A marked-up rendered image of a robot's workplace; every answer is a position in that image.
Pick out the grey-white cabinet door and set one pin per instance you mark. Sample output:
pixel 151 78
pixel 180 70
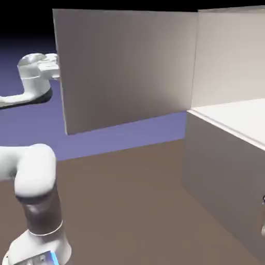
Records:
pixel 124 68
pixel 219 178

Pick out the grey-white cabinet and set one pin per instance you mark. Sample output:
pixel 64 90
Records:
pixel 227 62

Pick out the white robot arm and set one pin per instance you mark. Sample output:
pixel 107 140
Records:
pixel 35 174

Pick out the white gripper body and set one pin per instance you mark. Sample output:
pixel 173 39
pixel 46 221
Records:
pixel 49 69

